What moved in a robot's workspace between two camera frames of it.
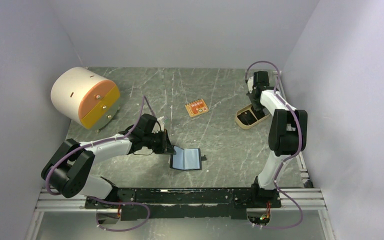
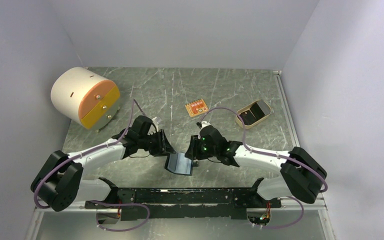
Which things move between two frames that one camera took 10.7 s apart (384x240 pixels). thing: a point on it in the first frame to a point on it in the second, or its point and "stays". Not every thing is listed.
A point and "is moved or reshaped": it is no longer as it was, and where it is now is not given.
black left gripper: (165, 146) stays
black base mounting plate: (180, 203) stays
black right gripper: (258, 107) to (193, 153)
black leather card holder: (186, 159) is moved or reshaped
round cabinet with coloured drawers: (85, 96) stays
